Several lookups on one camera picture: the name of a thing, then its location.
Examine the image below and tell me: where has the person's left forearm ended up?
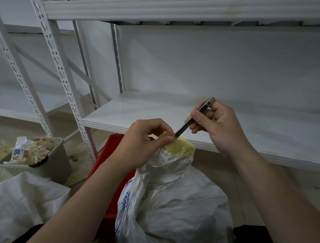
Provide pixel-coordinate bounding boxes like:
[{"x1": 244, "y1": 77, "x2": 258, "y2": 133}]
[{"x1": 27, "y1": 156, "x2": 137, "y2": 243}]

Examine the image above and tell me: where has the yellow tape wrap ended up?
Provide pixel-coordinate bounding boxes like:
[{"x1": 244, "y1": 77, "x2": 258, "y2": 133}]
[{"x1": 158, "y1": 131, "x2": 196, "y2": 158}]

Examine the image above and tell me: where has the person's left hand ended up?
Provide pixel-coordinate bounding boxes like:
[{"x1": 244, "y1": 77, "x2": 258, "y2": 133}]
[{"x1": 109, "y1": 118, "x2": 176, "y2": 174}]

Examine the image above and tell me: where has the grey plastic bin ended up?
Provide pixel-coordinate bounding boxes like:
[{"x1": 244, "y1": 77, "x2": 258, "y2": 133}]
[{"x1": 0, "y1": 137, "x2": 73, "y2": 186}]

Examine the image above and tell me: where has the red plastic crate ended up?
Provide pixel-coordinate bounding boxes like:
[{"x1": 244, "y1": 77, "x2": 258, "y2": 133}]
[{"x1": 84, "y1": 133, "x2": 137, "y2": 243}]

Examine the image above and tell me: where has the plain white woven sack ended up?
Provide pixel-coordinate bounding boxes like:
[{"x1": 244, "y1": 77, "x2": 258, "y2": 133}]
[{"x1": 0, "y1": 171, "x2": 72, "y2": 243}]

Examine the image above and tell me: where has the white woven sack blue print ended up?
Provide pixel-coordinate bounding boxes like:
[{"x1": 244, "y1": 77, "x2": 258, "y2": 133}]
[{"x1": 115, "y1": 140, "x2": 235, "y2": 243}]

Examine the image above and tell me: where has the person's right hand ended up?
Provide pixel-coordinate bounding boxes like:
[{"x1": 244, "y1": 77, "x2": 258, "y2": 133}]
[{"x1": 185, "y1": 100, "x2": 251, "y2": 158}]

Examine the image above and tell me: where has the pile of plastic wrappers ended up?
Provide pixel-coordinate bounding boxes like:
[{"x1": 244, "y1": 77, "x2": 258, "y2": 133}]
[{"x1": 0, "y1": 136, "x2": 63, "y2": 166}]

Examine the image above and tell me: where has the person's right forearm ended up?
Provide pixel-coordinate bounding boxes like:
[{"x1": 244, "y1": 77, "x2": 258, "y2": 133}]
[{"x1": 226, "y1": 143, "x2": 320, "y2": 243}]

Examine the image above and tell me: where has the large white metal shelf rack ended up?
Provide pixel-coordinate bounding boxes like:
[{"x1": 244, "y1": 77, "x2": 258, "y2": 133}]
[{"x1": 30, "y1": 0, "x2": 320, "y2": 173}]

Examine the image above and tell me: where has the small white metal shelf rack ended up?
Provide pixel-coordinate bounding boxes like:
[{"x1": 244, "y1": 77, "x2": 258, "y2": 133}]
[{"x1": 0, "y1": 15, "x2": 112, "y2": 139}]

